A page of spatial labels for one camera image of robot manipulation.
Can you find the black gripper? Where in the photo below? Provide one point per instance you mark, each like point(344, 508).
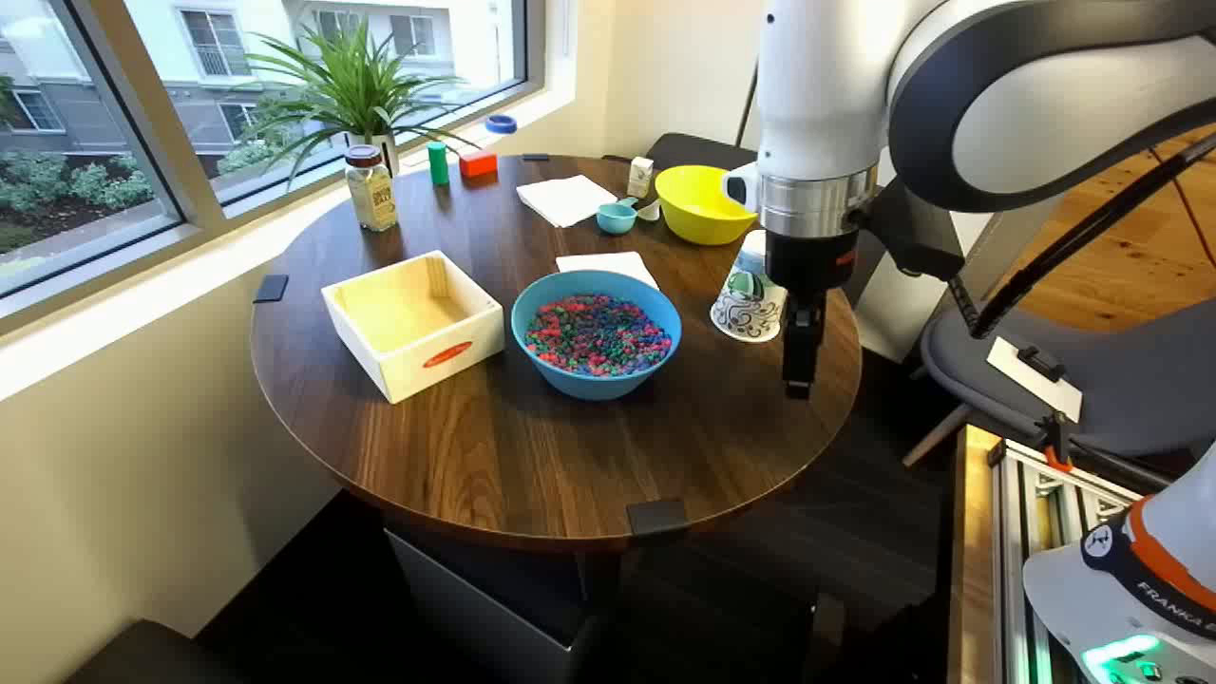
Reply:
point(805, 269)

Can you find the printed white paper cup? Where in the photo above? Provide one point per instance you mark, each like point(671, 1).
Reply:
point(747, 305)

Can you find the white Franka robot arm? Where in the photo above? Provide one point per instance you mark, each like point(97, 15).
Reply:
point(823, 87)

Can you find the small teal cup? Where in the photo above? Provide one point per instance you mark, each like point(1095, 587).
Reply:
point(615, 219)

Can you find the yellow plastic bowl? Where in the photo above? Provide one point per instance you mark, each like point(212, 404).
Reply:
point(697, 204)

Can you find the colourful beads pile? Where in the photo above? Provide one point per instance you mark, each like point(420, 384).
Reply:
point(596, 334)

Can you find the blue plastic bowl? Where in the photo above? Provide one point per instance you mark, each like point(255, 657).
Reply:
point(592, 381)

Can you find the white paper sheet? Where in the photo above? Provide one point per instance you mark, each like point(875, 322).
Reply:
point(608, 264)

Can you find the black tape patch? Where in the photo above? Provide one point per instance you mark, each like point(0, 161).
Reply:
point(653, 517)
point(269, 289)

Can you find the white card on stand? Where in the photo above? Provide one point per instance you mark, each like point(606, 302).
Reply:
point(1029, 379)

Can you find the small white bottle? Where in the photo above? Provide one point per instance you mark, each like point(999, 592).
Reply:
point(639, 175)

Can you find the white folded napkin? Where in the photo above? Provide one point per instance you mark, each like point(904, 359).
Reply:
point(562, 199)

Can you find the grey chair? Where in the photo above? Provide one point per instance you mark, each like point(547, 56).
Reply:
point(1141, 381)

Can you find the red block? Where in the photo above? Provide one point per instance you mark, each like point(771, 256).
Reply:
point(480, 167)

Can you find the blue round lid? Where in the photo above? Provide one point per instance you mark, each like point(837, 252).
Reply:
point(502, 124)

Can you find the white wooden box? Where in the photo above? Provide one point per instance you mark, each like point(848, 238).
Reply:
point(411, 323)

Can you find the green block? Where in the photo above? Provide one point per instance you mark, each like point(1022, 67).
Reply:
point(438, 163)

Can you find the labelled jar with dark lid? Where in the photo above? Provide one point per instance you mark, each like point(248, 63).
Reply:
point(373, 194)

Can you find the green potted plant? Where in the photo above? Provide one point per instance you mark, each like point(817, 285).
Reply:
point(344, 81)

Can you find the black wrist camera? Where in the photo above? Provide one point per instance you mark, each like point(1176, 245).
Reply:
point(914, 231)

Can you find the aluminium frame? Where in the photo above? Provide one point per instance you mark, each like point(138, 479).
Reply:
point(1010, 535)

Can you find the window with grey frame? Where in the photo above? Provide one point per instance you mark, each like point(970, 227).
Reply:
point(153, 137)

